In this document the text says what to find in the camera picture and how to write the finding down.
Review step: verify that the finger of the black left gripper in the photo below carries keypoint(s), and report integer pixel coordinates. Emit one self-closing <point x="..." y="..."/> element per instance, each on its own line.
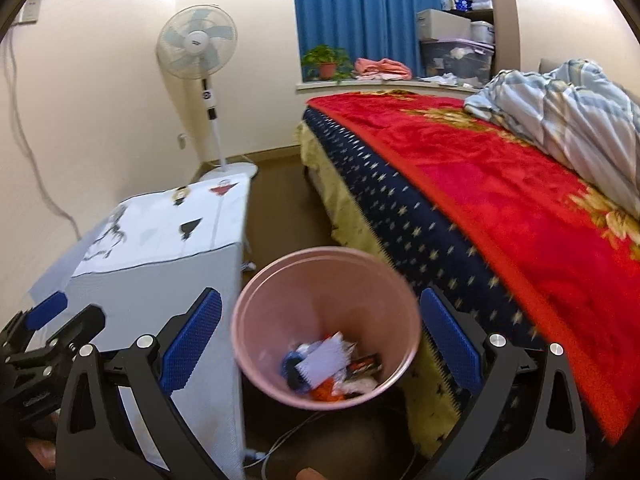
<point x="79" y="330"/>
<point x="47" y="310"/>

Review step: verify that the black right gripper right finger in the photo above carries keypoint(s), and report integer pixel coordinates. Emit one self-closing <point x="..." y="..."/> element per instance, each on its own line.
<point x="521" y="417"/>

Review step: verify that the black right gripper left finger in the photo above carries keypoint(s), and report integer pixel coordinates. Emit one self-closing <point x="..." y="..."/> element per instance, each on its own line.
<point x="95" y="439"/>

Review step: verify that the white tissue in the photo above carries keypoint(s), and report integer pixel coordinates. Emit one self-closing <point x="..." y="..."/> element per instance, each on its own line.
<point x="354" y="387"/>

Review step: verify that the orange plastic bag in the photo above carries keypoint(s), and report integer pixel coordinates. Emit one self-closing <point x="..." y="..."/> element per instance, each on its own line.
<point x="328" y="391"/>

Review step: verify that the lavender foam sheet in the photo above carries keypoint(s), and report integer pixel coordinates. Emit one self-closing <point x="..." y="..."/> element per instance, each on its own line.
<point x="329" y="358"/>

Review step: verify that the pink plastic trash bin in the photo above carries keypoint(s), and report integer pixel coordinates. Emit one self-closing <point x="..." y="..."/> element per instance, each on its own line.
<point x="316" y="292"/>

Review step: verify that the red plastic wrapper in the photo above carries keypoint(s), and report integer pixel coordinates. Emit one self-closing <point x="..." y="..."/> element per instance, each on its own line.
<point x="293" y="376"/>

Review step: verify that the person's right hand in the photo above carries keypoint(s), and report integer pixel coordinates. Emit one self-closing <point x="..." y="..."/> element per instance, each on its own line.
<point x="309" y="474"/>

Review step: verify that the grey table cover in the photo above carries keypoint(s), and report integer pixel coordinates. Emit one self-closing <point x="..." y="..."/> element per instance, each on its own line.
<point x="140" y="301"/>

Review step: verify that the white printed cloth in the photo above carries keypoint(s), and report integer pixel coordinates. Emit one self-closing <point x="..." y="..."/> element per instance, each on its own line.
<point x="171" y="225"/>

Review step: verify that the red floral blanket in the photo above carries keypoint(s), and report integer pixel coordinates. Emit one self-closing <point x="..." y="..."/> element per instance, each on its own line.
<point x="568" y="255"/>

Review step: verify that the navy star bed sheet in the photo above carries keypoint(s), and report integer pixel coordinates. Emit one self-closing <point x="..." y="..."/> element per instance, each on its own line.
<point x="373" y="208"/>

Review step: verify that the white standing fan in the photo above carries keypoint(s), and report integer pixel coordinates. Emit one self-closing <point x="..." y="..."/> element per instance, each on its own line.
<point x="194" y="44"/>

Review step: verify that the striped grey duvet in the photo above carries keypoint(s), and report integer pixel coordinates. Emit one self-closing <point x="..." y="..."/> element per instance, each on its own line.
<point x="574" y="114"/>

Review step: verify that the potted green plant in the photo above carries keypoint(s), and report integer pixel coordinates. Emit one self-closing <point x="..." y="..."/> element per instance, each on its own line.
<point x="326" y="63"/>

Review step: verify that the pink folded clothes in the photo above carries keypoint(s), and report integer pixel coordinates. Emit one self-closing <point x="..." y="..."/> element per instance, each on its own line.
<point x="384" y="69"/>

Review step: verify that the grey storage box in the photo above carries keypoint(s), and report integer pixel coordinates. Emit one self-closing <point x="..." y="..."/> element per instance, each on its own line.
<point x="434" y="25"/>

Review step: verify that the blue window curtain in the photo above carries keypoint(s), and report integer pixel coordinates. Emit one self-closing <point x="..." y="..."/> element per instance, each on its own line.
<point x="372" y="29"/>

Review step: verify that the wooden bookshelf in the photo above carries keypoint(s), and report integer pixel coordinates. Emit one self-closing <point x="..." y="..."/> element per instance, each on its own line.
<point x="503" y="14"/>

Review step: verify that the white wall socket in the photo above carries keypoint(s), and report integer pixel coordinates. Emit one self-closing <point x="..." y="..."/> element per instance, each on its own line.
<point x="29" y="13"/>

